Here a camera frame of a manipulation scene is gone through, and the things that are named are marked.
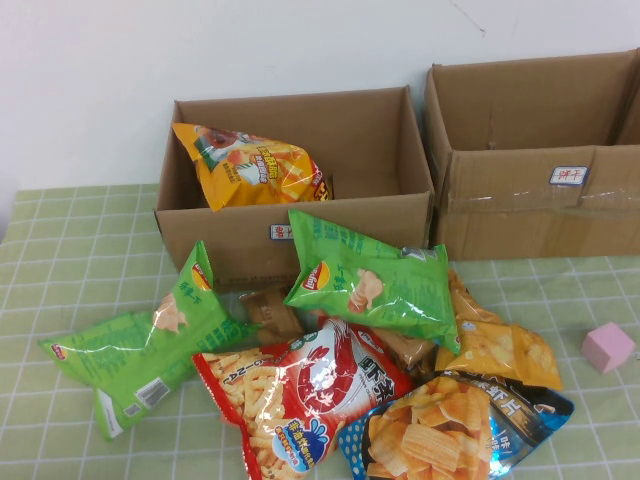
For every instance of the blue shrimp chip bag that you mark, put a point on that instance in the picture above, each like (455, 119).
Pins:
(425, 435)

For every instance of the red shrimp stick bag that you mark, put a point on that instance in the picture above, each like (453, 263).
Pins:
(280, 395)

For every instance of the large orange snack bag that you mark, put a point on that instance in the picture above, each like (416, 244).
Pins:
(250, 175)

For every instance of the green chip bag with barcode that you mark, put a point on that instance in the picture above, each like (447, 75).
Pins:
(115, 370)

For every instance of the taped cardboard box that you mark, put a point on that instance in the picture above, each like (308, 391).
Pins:
(500, 215)

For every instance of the white label with red writing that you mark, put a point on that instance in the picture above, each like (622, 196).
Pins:
(282, 232)

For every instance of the pink cube block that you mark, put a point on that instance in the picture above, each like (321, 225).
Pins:
(607, 347)

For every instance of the green checked tablecloth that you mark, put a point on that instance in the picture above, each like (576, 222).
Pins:
(75, 260)

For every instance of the large green Lay's chip bag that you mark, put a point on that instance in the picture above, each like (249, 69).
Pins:
(395, 290)

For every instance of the small yellow chip bag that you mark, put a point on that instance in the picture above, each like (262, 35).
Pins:
(480, 347)
(470, 300)
(540, 355)

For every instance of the open plain cardboard box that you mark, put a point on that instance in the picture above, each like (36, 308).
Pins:
(365, 150)

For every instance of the white label with blue border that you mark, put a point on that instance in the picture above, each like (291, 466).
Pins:
(569, 175)

